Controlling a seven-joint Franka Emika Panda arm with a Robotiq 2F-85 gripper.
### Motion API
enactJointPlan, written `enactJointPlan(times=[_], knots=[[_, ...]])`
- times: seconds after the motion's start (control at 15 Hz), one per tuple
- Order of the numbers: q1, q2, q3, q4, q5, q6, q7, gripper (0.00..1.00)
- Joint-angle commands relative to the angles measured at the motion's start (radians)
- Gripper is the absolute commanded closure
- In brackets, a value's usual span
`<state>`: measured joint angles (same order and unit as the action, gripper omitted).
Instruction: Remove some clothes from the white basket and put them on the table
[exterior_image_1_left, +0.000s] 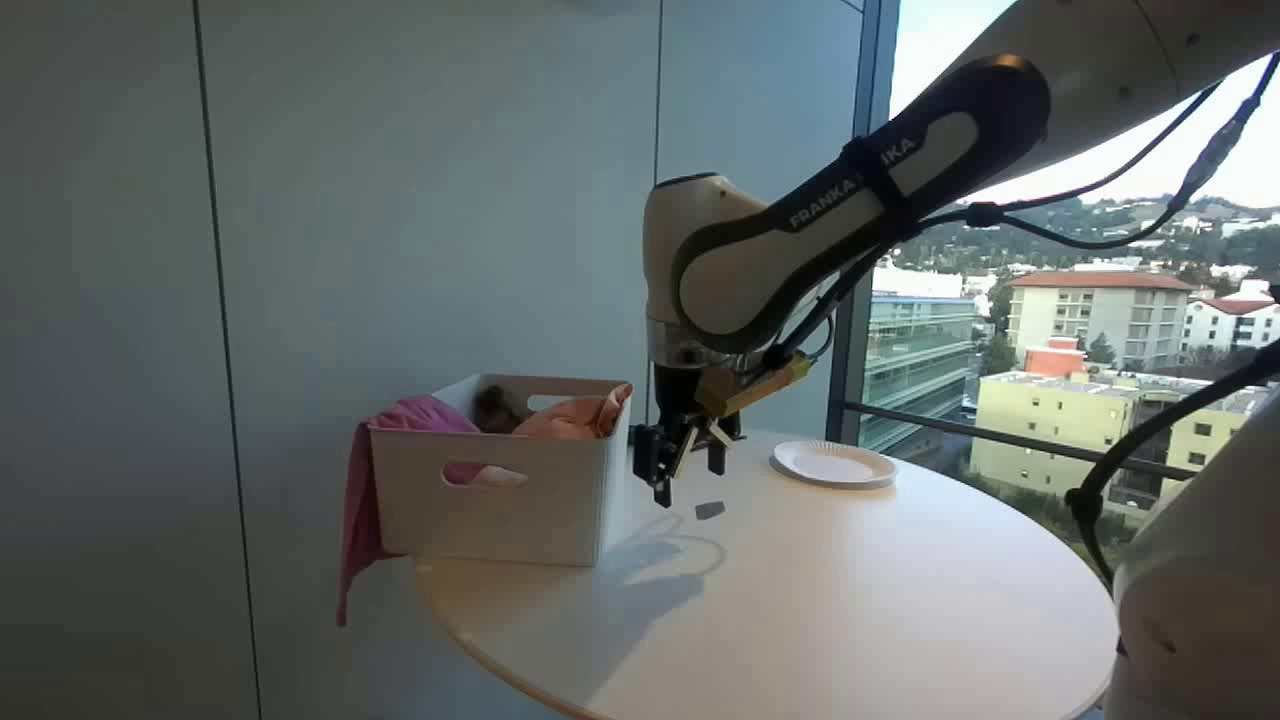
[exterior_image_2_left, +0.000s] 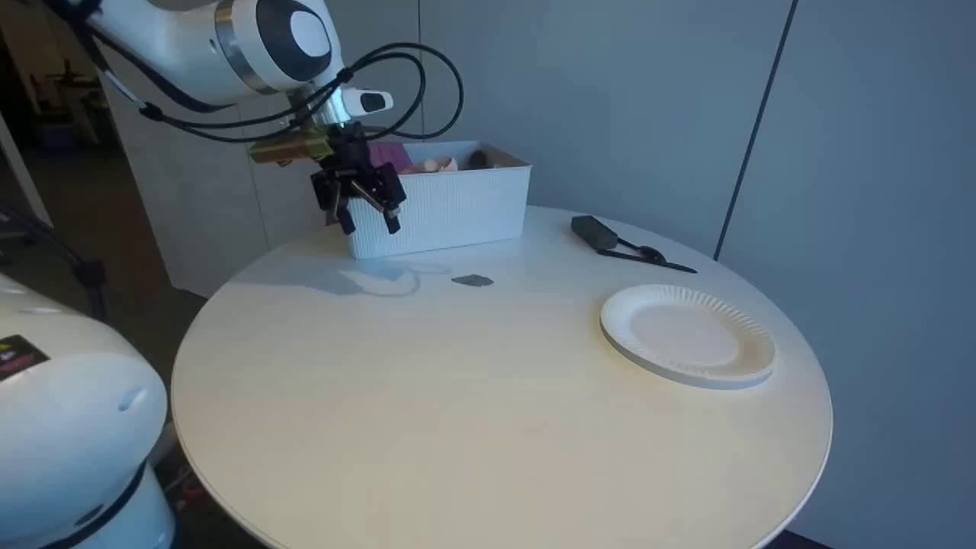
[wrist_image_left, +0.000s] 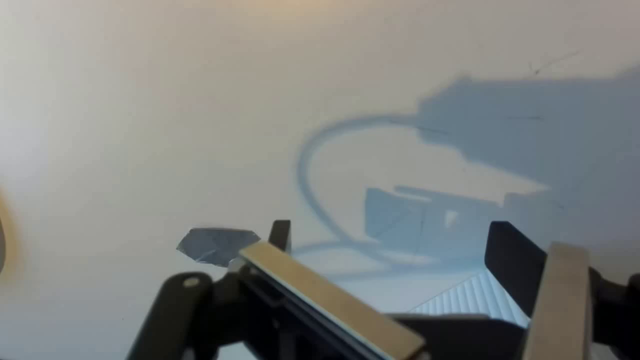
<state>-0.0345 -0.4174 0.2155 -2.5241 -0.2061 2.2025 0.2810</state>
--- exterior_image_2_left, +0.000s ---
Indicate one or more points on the white plastic basket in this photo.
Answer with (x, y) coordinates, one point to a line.
(451, 208)

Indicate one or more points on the beige pink cloth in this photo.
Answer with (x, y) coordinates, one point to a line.
(437, 165)

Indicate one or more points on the pink purple shirt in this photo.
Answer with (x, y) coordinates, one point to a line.
(392, 155)

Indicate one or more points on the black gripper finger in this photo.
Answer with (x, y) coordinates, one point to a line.
(392, 221)
(346, 221)

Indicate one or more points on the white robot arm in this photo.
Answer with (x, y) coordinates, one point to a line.
(80, 411)

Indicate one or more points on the white paper plate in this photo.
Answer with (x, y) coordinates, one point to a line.
(688, 336)

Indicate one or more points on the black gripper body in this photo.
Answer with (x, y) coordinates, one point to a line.
(350, 171)

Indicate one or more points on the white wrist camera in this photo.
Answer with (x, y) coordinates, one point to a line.
(350, 105)

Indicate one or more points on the dark cloth in basket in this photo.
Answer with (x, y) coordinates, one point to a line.
(489, 157)

